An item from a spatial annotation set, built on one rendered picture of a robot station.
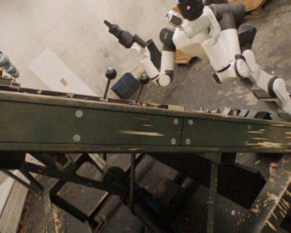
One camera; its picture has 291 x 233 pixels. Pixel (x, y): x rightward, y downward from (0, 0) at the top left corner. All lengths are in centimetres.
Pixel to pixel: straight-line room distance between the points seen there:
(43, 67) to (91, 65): 180
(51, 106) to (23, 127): 6
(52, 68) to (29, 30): 174
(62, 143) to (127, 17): 640
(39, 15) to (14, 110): 611
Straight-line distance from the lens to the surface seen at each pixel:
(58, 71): 504
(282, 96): 175
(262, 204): 102
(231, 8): 116
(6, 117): 48
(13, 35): 656
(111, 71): 71
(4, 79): 122
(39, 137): 48
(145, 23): 693
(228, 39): 109
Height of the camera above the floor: 163
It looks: 23 degrees down
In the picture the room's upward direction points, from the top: 43 degrees counter-clockwise
